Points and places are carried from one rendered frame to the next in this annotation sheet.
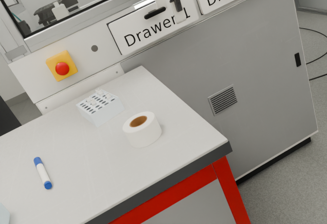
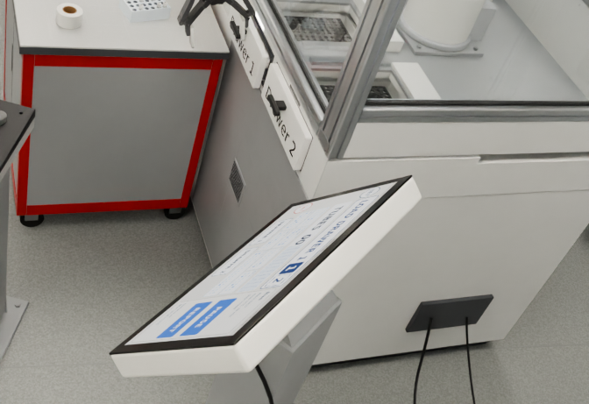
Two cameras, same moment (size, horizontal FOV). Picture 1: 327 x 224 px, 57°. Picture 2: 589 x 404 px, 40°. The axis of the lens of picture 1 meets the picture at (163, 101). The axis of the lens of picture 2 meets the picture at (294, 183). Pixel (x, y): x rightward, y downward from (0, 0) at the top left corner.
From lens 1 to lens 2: 2.22 m
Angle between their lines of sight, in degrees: 57
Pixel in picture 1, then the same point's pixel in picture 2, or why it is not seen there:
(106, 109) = (125, 6)
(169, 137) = (53, 29)
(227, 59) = (254, 159)
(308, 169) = not seen: hidden behind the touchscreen
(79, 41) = not seen: outside the picture
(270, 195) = (177, 289)
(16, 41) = not seen: outside the picture
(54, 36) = not seen: outside the picture
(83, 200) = not seen: outside the picture
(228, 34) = (265, 145)
